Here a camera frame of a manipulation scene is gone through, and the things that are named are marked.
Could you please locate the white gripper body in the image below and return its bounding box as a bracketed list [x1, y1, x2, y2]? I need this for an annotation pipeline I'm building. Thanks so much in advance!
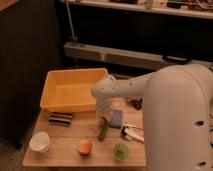
[96, 99, 112, 119]

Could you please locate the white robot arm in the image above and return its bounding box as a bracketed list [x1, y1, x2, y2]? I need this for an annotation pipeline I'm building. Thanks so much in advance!
[91, 64, 213, 171]

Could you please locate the green plastic cup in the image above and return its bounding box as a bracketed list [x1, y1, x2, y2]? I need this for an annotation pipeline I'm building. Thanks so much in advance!
[112, 143, 129, 161]

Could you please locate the blue sponge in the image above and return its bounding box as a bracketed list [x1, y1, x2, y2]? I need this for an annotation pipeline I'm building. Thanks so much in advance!
[109, 110, 122, 128]

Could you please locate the brown pine cone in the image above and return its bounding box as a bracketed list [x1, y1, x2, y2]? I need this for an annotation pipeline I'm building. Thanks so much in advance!
[133, 99, 142, 110]

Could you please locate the orange round fruit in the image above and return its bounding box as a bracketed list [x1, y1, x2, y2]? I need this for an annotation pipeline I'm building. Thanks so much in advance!
[78, 140, 92, 156]

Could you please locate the yellow plastic bin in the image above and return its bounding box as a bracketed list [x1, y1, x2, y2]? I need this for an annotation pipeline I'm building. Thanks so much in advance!
[40, 68, 108, 113]

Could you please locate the dark striped block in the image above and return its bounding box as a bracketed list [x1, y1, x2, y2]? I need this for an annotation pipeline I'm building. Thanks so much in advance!
[48, 113, 72, 126]

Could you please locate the grey metal beam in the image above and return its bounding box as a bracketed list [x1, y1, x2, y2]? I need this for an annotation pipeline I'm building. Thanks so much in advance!
[63, 41, 213, 72]

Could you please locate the background shelf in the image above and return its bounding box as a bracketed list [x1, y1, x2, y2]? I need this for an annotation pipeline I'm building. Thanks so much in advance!
[59, 0, 213, 20]

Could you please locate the white handled brush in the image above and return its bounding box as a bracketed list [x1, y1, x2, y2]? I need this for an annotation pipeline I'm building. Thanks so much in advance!
[121, 127, 144, 142]

